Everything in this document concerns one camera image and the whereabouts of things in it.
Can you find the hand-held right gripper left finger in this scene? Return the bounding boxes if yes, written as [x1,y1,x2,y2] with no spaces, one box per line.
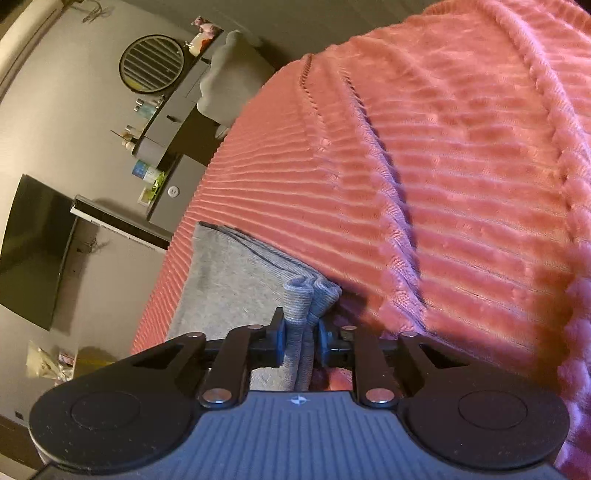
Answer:
[130,306,286,411]

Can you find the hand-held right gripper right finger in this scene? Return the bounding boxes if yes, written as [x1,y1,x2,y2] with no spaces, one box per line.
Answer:
[318,315,459,409]

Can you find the grey pants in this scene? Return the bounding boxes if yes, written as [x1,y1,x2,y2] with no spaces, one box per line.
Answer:
[167,222,343,392]

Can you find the grey cabinet with white knob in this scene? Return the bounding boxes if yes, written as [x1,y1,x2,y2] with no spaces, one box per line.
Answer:
[147,154,208,232]

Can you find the yellow side table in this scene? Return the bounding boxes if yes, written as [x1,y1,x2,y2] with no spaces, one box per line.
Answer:
[74,346,122,384]

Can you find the tall white black panel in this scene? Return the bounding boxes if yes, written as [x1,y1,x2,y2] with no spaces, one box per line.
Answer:
[70,195,172,252]

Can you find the pink ribbed blanket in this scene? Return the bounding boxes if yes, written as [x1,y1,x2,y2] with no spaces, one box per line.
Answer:
[131,0,591,480]

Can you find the blue tissue box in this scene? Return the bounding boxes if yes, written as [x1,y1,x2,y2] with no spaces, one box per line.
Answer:
[131,159,162,183]

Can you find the cream wrapped bouquet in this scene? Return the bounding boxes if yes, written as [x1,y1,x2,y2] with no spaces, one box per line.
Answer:
[27,340,61,383]

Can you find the reed diffuser bottle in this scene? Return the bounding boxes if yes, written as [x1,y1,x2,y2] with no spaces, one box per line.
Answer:
[111,126,141,149]

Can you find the grey vanity desk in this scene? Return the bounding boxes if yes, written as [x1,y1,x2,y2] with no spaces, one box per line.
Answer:
[132,32,232,160]

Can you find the black television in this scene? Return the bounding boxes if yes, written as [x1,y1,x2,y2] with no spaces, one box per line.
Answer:
[0,174,79,330]

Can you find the round black mirror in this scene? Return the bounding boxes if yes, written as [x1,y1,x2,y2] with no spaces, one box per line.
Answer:
[119,34,185,93]

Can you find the red white pouch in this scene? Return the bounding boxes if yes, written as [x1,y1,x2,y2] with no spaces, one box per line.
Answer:
[187,32,213,56]

